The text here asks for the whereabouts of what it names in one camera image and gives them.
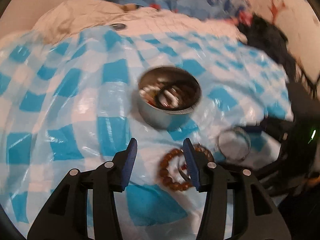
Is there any white grid bedsheet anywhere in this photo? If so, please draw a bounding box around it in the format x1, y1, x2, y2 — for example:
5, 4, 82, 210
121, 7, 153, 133
0, 7, 247, 51

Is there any brown wooden bead bracelet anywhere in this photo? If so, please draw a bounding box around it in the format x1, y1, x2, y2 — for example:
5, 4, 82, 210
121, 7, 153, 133
158, 144, 216, 191

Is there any silver tin lid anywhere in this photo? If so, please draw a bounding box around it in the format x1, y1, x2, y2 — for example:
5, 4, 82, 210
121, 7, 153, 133
109, 23, 127, 31

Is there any round silver metal tin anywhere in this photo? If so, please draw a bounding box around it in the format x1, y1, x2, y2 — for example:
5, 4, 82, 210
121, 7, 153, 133
137, 66, 202, 131

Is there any blue checkered plastic sheet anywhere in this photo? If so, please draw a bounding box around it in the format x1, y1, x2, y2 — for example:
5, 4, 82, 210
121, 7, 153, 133
1, 27, 293, 239

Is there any white striped pillow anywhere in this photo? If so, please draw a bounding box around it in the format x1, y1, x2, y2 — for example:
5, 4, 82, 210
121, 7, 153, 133
33, 0, 127, 44

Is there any black clothing pile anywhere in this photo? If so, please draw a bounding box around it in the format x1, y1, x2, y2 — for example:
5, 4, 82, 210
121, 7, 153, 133
237, 14, 319, 99

